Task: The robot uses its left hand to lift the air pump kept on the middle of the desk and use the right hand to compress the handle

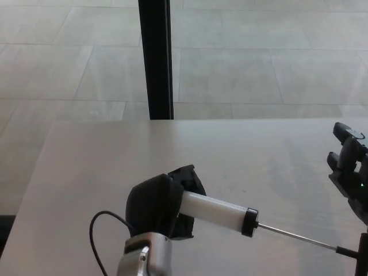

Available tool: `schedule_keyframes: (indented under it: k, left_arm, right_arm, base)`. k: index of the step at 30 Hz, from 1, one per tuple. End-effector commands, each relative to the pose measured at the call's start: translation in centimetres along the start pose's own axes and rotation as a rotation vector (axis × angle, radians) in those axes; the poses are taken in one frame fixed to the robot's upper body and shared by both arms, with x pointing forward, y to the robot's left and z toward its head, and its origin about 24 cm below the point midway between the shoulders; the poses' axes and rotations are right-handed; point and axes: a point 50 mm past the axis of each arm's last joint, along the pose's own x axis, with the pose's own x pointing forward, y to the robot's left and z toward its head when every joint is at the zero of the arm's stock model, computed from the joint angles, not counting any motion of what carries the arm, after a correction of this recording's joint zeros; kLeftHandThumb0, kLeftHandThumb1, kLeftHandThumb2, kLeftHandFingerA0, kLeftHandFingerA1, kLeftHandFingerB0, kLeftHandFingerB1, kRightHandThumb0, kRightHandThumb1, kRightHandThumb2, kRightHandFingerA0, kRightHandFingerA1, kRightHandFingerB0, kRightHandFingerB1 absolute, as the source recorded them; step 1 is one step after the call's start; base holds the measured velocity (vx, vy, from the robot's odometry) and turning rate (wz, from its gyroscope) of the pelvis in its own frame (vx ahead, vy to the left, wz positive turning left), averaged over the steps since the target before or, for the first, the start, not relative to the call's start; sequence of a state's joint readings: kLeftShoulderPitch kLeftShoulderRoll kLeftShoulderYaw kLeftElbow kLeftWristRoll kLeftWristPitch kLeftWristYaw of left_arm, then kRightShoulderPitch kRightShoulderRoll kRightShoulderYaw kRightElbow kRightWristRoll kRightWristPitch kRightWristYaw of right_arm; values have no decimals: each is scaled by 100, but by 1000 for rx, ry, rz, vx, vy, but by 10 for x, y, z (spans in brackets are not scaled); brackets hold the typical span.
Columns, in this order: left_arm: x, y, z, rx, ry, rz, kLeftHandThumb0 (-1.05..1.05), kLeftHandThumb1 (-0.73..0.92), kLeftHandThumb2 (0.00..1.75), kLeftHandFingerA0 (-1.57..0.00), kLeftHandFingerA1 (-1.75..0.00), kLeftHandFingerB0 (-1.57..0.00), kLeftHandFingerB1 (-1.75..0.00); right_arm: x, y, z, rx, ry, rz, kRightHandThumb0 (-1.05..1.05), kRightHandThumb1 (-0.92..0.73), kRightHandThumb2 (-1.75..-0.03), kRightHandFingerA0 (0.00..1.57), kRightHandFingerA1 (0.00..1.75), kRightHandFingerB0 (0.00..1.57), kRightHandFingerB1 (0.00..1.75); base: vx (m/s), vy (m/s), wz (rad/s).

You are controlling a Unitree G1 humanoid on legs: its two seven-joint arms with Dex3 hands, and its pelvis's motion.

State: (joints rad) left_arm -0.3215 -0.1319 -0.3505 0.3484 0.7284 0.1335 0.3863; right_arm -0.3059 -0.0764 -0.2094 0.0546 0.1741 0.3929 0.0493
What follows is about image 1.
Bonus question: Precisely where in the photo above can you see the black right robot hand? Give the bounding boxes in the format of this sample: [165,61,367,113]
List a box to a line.
[326,121,368,227]

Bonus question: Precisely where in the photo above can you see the white Franklin air pump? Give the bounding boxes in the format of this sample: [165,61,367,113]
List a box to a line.
[177,189,368,276]

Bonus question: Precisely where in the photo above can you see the black vertical post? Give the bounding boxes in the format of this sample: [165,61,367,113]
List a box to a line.
[137,0,175,120]

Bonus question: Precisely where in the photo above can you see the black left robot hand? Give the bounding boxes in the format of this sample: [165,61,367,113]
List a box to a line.
[125,164,208,240]

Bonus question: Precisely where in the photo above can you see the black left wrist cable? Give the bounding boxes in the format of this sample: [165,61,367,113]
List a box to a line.
[89,210,136,276]

